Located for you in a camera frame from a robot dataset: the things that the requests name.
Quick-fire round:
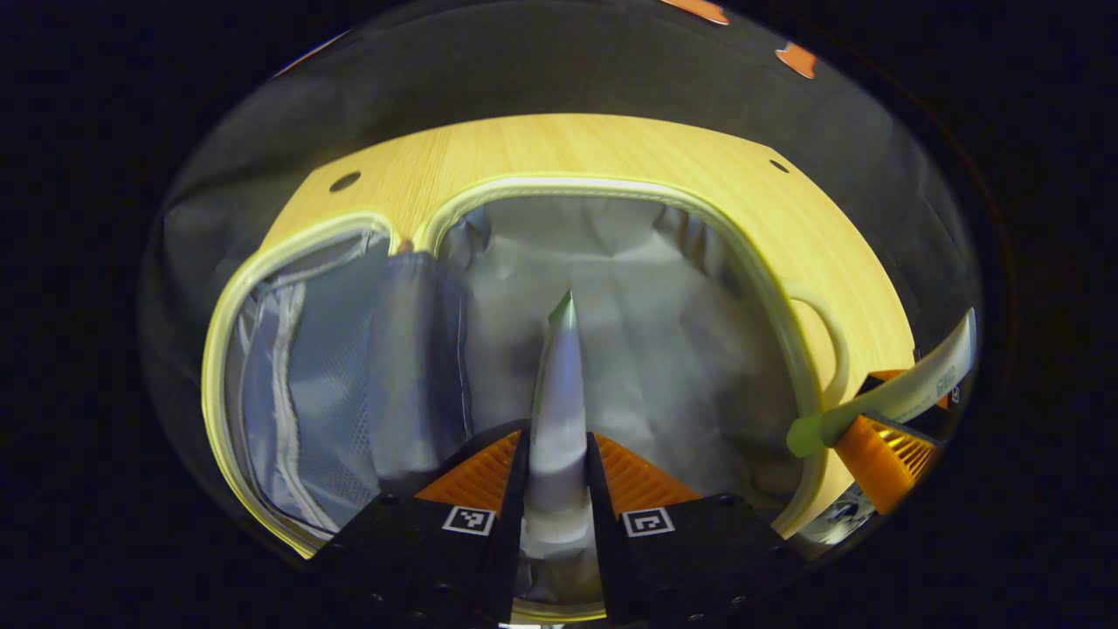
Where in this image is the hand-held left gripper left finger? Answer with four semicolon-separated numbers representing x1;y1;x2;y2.
310;426;531;626

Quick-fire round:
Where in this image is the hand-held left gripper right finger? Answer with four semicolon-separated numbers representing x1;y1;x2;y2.
585;431;804;626

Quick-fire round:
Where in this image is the white green-capped skin care tube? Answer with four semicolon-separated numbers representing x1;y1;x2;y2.
786;308;977;458

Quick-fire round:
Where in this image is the silver grey skin care tube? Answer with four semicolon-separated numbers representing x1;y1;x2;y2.
522;291;595;560

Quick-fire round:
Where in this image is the cream suitcase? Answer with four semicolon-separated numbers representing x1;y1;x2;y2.
201;175;852;621

